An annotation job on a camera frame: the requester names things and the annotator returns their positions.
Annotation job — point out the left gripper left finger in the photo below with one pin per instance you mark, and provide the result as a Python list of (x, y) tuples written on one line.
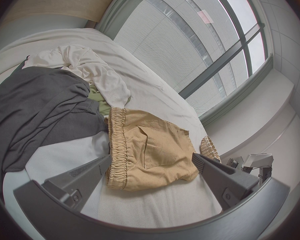
[(75, 184)]

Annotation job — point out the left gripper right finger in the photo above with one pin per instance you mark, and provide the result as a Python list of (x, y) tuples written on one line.
[(225, 184)]

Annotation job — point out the mustard yellow shorts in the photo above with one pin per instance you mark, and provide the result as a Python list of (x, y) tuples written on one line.
[(160, 154)]

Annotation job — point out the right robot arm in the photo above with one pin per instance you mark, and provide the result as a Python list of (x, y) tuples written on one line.
[(257, 160)]

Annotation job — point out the pale grey garment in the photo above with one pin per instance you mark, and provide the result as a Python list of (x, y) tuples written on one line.
[(55, 159)]

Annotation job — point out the round woven basket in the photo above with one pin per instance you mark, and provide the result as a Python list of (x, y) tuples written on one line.
[(211, 149)]

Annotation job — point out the black garment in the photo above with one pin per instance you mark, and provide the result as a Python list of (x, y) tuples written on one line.
[(40, 109)]

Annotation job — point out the green garment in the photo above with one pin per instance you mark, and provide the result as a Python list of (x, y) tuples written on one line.
[(100, 104)]

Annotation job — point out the white garment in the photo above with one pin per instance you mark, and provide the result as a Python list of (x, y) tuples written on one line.
[(105, 81)]

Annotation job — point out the bed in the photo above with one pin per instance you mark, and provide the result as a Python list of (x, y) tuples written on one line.
[(152, 79)]

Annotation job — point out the window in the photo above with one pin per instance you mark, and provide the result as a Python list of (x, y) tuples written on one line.
[(177, 34)]

